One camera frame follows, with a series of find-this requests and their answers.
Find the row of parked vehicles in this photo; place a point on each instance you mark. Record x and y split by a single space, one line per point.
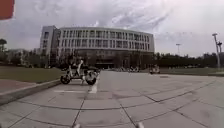
129 69

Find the large curved grey building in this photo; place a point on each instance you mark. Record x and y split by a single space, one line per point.
100 43

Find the white scooter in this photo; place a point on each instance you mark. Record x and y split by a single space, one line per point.
79 74

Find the grey paved plaza ground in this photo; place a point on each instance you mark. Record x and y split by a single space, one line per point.
133 100

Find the vehicle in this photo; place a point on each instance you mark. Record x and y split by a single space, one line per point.
154 69

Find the robot's own part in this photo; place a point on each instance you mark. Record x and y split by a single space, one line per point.
140 125
77 126

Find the row of trees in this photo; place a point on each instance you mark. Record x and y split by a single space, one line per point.
186 60
20 56

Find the grey stone kerb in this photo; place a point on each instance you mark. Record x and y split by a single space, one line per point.
23 90

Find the red brick path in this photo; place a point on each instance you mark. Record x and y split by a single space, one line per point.
10 84

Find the tall light pole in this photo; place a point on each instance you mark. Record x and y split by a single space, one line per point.
217 50

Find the red flag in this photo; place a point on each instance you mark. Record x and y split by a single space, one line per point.
6 8

